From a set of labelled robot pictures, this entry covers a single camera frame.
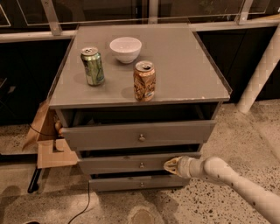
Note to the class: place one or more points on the metal window railing frame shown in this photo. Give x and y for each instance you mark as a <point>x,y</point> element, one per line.
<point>31,20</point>

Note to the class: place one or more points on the black bar on floor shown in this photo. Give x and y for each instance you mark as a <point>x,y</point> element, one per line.
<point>34,186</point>

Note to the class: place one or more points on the grey drawer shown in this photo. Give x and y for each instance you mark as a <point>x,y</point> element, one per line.
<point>136,135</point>
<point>136,183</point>
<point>130,163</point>

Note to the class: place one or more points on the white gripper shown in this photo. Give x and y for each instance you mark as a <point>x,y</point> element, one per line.
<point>184,167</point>

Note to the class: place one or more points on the grey bottom drawer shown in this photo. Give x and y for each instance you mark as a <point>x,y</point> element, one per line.
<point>136,183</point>

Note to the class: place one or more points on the grey drawer cabinet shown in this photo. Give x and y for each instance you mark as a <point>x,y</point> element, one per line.
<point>189,87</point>

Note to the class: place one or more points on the white ceramic bowl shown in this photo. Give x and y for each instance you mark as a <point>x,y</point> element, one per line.
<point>125,49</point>

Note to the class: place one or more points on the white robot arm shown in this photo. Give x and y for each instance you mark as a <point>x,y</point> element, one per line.
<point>216,170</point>

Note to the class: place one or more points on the grey top drawer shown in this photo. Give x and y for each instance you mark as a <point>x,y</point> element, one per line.
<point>136,135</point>

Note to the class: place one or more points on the green soda can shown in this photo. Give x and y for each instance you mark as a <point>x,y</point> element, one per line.
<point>92,61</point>

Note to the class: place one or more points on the orange crushed soda can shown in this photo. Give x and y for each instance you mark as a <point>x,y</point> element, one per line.
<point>144,81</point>

